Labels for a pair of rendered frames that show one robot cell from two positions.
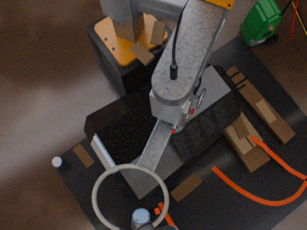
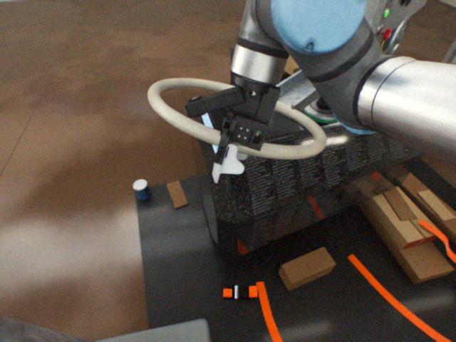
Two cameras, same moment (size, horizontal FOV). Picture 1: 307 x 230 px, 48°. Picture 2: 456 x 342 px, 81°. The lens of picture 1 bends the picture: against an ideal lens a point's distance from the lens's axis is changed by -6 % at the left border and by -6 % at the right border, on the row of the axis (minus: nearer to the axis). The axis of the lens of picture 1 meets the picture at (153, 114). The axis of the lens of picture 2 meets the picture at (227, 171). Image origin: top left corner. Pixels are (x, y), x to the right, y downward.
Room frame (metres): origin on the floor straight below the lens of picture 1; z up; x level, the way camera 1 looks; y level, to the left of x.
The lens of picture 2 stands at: (-0.45, 0.13, 1.63)
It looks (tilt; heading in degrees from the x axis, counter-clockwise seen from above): 47 degrees down; 11
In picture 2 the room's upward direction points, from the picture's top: straight up
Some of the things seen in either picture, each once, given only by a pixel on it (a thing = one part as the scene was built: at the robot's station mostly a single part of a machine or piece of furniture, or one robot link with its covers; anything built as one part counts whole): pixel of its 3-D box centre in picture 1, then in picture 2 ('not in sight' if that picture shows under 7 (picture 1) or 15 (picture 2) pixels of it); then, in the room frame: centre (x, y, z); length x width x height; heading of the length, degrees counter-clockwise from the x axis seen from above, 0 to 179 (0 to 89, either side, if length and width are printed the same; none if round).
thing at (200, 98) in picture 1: (195, 96); (387, 35); (0.77, -0.29, 1.22); 0.15 x 0.10 x 0.15; 149
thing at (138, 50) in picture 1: (142, 53); (291, 65); (1.34, 0.03, 0.81); 0.20 x 0.10 x 0.05; 36
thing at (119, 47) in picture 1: (130, 31); not in sight; (1.59, 0.11, 0.76); 0.49 x 0.49 x 0.05; 28
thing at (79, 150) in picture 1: (83, 155); (177, 194); (0.71, 0.74, 0.02); 0.25 x 0.10 x 0.01; 34
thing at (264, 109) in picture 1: (265, 111); (434, 204); (0.90, -1.12, 0.09); 0.25 x 0.10 x 0.01; 24
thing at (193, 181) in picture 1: (186, 187); (306, 268); (0.27, -0.21, 0.07); 0.30 x 0.12 x 0.12; 123
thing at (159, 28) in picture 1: (158, 32); not in sight; (1.52, -0.12, 0.80); 0.20 x 0.10 x 0.05; 162
